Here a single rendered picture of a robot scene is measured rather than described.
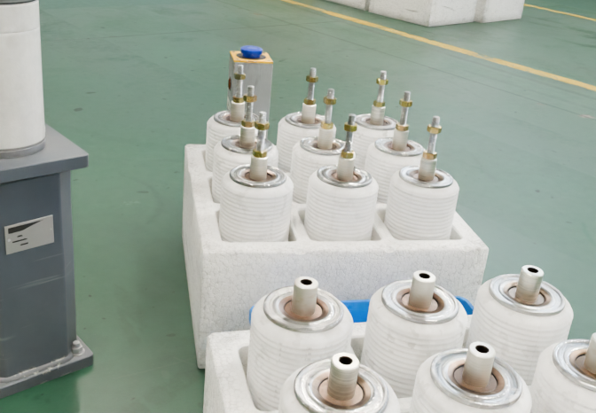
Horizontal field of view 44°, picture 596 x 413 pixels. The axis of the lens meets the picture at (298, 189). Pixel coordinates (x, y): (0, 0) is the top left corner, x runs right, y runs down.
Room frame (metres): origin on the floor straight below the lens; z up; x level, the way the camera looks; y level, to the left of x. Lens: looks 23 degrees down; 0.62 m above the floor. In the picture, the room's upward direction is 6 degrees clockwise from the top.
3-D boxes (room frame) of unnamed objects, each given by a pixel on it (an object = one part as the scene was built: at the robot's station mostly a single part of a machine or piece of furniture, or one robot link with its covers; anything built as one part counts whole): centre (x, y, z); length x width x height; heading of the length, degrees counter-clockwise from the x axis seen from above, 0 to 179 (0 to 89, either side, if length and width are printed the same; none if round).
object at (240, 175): (0.90, 0.05, 0.25); 0.08 x 0.08 x 0.01
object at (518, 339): (0.65, -0.24, 0.16); 0.10 x 0.10 x 0.18
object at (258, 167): (0.90, 0.05, 0.26); 0.02 x 0.02 x 0.03
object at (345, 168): (0.93, -0.06, 0.26); 0.02 x 0.02 x 0.03
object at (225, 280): (1.04, -0.03, 0.09); 0.39 x 0.39 x 0.18; 14
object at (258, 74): (1.30, 0.11, 0.16); 0.07 x 0.07 x 0.31; 14
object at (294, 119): (1.15, 0.00, 0.25); 0.08 x 0.08 x 0.01
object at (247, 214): (0.90, 0.05, 0.16); 0.10 x 0.10 x 0.18
